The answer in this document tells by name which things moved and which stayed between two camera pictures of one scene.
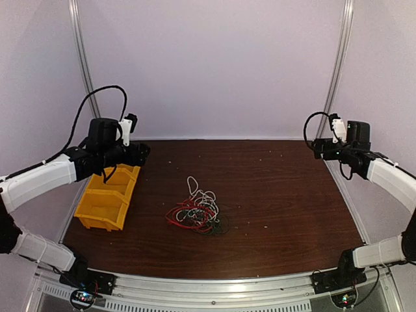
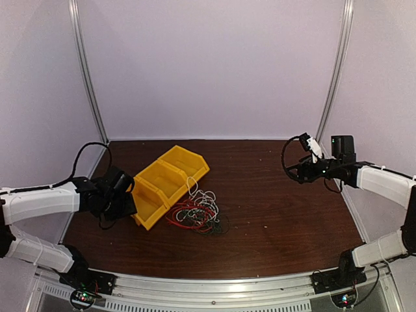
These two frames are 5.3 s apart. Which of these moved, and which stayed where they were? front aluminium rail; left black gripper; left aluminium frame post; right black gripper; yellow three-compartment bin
Moved: left black gripper; yellow three-compartment bin; right black gripper
Stayed: left aluminium frame post; front aluminium rail
